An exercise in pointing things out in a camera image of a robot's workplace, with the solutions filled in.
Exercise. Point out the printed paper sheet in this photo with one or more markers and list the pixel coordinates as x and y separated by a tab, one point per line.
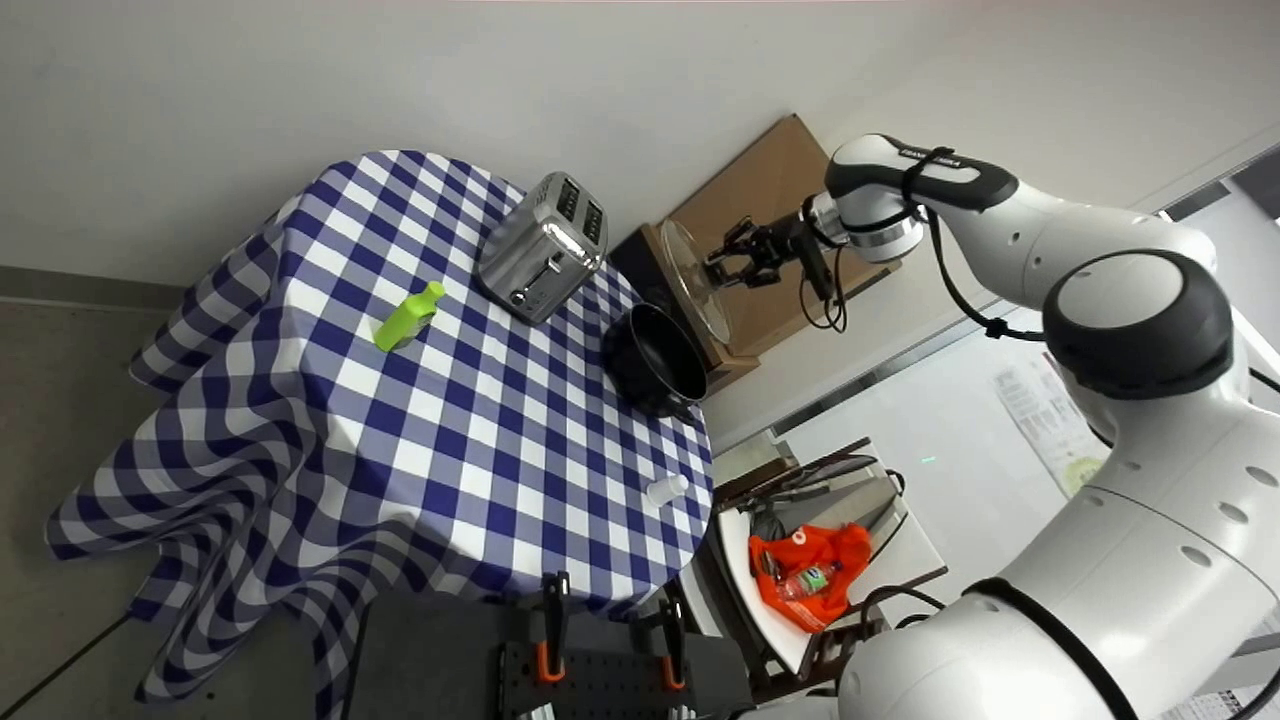
1055	423

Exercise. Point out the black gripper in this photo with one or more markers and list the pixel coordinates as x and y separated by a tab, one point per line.
806	245

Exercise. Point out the large brown cardboard box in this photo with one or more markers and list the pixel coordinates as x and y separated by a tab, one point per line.
781	186

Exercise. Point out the blue white checkered tablecloth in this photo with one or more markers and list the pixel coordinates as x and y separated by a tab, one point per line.
401	424

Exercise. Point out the black cooking pot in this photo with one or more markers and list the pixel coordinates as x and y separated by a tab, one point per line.
649	359

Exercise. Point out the green plastic bottle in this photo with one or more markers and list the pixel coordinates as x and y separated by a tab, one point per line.
405	317

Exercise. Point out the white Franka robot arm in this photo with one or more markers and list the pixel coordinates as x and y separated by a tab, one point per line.
1132	443

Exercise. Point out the glass pot lid black knob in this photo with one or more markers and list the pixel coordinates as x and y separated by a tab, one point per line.
686	274

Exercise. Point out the black metal frame rack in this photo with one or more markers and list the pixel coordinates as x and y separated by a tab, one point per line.
820	485

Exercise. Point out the stainless steel toaster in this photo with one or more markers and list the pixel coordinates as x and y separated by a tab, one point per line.
541	250

